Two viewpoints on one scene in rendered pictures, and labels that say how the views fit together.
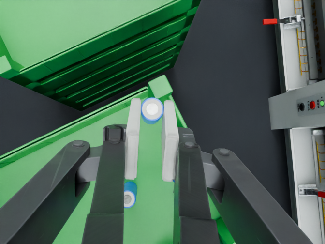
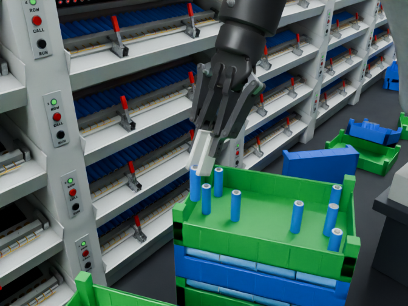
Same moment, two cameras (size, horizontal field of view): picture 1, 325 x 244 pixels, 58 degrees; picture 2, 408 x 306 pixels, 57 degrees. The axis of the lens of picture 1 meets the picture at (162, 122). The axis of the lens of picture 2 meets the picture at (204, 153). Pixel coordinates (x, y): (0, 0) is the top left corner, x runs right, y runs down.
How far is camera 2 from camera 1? 0.55 m
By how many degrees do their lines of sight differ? 61
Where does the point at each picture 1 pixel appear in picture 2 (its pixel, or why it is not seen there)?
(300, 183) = (138, 244)
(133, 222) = (246, 208)
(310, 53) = (33, 294)
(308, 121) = (97, 253)
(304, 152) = (115, 254)
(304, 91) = (75, 268)
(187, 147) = (198, 124)
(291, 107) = not seen: hidden behind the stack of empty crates
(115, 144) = (215, 131)
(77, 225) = (274, 223)
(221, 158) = (193, 115)
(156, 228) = not seen: hidden behind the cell
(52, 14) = not seen: outside the picture
